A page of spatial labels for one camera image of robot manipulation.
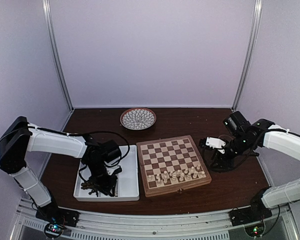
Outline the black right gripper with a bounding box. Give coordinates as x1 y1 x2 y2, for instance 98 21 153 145
209 133 254 170

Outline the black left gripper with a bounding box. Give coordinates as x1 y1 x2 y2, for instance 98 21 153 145
86 160 118 197

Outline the white chess rook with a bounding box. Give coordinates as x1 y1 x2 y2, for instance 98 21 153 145
192 171 198 179

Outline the white chess king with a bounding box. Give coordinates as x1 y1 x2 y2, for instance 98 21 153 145
171 172 178 183

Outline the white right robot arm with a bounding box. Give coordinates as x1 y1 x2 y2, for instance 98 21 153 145
203 111 300 221

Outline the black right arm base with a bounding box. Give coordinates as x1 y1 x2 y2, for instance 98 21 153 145
229 196 272 239

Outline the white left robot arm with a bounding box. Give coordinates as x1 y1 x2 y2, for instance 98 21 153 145
0 116 123 222

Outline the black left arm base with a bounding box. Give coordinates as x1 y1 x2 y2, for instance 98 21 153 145
33 199 80 239

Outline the pile of dark chess pieces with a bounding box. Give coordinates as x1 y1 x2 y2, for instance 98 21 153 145
80 182 99 197

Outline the wooden chess board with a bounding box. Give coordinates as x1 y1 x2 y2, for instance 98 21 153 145
136 135 212 198

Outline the white compartment tray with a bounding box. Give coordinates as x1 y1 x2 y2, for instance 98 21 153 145
73 145 140 202

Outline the floral patterned ceramic plate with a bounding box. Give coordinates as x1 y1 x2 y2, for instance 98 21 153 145
120 107 157 131

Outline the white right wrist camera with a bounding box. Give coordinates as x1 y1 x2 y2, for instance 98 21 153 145
198 137 226 154

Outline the aluminium corner post right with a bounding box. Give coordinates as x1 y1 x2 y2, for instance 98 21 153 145
231 0 263 112

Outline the aluminium corner post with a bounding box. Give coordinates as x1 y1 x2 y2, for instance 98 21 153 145
42 0 74 112
231 0 263 112

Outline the aluminium corner post left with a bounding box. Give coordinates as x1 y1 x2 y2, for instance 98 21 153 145
42 0 74 112

